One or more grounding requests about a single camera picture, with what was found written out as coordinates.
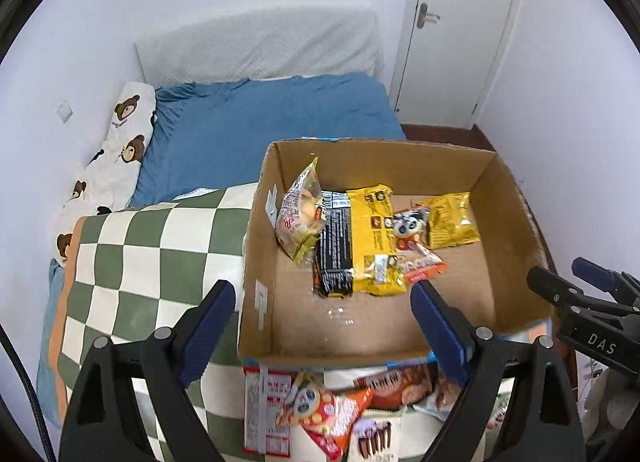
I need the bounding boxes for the brown cake snack bag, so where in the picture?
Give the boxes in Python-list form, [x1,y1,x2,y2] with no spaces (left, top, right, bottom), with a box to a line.
[352,362,438,411]

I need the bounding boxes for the bear print pillow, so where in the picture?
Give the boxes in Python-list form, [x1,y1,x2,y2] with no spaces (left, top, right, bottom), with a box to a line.
[53,82,156,265]

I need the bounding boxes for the red white snack box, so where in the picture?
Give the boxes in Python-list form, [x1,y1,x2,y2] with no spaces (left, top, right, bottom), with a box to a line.
[243,366,294,458]

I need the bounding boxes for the cardboard box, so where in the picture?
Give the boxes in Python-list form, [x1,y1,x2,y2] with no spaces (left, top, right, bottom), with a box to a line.
[238,139,552,368]

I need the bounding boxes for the blue bed sheet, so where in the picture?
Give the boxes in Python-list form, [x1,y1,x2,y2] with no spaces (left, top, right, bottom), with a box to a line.
[130,73,405,206]

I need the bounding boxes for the green white checkered blanket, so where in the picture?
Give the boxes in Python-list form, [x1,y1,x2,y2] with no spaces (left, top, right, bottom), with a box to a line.
[46,181,516,462]

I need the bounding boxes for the white wall socket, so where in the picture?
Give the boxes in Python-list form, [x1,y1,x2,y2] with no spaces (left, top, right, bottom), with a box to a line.
[56,101,73,124]

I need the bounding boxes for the panda orange snack pouch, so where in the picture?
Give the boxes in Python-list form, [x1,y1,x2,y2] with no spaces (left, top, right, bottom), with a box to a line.
[276,372,374,461]

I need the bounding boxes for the small yellow snack bag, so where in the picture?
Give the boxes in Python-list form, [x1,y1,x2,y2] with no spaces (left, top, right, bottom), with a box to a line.
[411,192,480,250]

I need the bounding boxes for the black cable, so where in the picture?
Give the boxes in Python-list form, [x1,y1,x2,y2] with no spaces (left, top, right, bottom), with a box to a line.
[0,323,59,462]

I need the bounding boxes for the chocolate stick biscuit box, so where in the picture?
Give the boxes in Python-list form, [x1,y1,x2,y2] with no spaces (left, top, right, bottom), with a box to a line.
[345,409,402,462]

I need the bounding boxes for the metal door handle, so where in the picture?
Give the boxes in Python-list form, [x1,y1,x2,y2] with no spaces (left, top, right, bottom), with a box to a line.
[416,3,440,29]

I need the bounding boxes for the clear yellow bread bag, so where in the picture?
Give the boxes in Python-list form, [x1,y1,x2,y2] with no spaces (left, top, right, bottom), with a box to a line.
[274,158,326,264]

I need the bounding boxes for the white cookie snack bag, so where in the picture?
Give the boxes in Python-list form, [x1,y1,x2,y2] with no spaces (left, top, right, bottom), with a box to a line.
[412,374,462,422]

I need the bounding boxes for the black snack bar pack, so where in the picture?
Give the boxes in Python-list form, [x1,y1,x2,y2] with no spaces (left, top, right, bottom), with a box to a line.
[314,190,354,298]

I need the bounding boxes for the white door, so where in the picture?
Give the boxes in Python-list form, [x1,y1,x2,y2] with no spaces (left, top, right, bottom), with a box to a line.
[390,0,520,128]

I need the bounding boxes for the panda orange snack bag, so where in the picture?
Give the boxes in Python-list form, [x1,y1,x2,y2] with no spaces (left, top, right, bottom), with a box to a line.
[394,206,447,289]

